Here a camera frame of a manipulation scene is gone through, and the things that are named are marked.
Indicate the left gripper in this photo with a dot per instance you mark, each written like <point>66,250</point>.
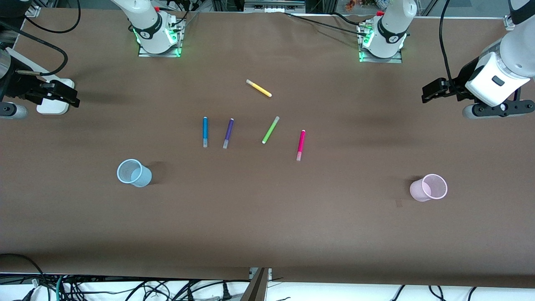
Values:
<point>463,78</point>

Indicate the orange toy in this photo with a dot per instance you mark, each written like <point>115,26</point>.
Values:
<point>350,5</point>

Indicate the white desk lamp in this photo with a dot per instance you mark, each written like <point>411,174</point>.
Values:
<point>54,104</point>

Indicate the green marker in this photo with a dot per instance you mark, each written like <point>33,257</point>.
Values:
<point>270,130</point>

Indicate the black power plug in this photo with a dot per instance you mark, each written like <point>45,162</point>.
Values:
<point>226,292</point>

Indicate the purple marker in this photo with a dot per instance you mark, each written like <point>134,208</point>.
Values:
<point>228,131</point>

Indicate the brown paper table cover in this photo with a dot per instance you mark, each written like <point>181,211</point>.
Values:
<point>267,217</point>

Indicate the grey electronics box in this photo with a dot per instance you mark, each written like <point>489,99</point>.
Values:
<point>271,6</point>

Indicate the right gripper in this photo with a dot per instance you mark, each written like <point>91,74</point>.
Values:
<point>16,85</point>

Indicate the yellow marker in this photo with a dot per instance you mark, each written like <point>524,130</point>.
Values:
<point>260,88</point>

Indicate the metal table edge bracket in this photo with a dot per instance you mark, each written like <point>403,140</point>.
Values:
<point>253,272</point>

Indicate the blue marker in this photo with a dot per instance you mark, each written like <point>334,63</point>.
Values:
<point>205,129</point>

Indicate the dark table leg beam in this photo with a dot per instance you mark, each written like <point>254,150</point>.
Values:
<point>256,289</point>

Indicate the light pink plastic cup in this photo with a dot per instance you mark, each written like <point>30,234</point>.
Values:
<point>418,191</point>

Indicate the light blue plastic cup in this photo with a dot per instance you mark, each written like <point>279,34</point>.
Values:
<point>143,179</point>

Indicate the aluminium corner bracket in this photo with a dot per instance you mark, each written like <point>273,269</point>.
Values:
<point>509,23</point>
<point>32,11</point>

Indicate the pink marker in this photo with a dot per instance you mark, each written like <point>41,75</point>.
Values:
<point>301,142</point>

